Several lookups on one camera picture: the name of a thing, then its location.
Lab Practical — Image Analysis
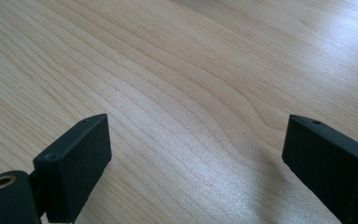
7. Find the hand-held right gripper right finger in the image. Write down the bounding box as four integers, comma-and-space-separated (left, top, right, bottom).
281, 113, 358, 224

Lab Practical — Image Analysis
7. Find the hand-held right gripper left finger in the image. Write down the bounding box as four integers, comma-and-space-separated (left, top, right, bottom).
28, 113, 113, 224

